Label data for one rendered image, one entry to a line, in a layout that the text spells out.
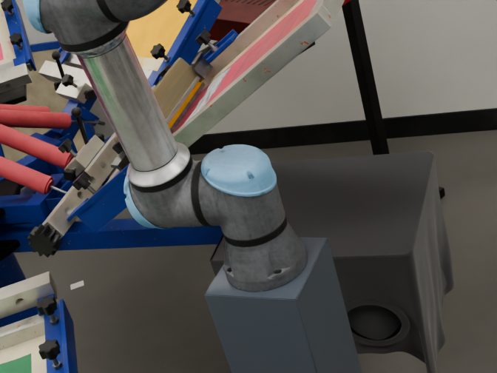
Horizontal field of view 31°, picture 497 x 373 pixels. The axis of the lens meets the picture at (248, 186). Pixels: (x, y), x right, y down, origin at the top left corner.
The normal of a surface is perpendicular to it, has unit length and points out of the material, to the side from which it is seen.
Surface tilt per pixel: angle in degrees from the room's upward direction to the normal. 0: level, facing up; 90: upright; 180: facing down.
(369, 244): 0
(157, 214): 98
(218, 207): 84
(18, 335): 90
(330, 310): 90
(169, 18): 32
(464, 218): 0
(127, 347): 0
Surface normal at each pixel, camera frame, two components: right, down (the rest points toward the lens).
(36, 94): -0.32, 0.38
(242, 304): -0.37, 0.55
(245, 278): -0.52, 0.27
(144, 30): -0.58, -0.44
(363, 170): -0.25, -0.84
